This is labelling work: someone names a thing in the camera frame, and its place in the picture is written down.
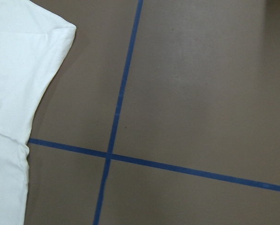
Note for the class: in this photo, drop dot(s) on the white long-sleeve printed shirt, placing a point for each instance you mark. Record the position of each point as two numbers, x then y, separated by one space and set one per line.
33 44

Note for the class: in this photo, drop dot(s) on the brown paper table cover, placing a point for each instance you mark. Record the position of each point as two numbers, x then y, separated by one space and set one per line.
165 112

